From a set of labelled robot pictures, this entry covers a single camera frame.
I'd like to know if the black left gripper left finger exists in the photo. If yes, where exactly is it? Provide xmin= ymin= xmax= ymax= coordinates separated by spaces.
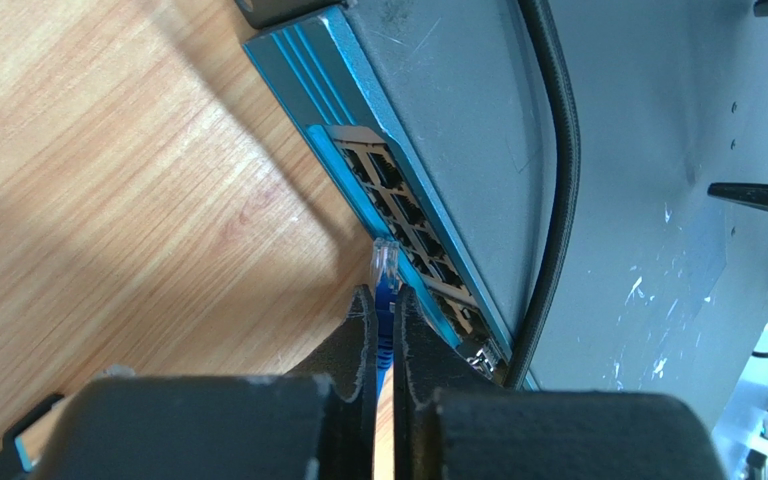
xmin=37 ymin=285 xmax=378 ymax=479

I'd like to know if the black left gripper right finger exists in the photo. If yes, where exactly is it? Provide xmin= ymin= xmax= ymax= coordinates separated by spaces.
xmin=393 ymin=287 xmax=725 ymax=479

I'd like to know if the blue ethernet cable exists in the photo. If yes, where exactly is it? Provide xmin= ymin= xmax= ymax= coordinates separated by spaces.
xmin=369 ymin=237 xmax=401 ymax=401

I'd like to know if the dark grey network switch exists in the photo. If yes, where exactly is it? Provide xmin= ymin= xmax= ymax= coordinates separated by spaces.
xmin=239 ymin=1 xmax=768 ymax=426

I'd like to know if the long black cable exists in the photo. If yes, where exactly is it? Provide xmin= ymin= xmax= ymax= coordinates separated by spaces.
xmin=502 ymin=0 xmax=582 ymax=389

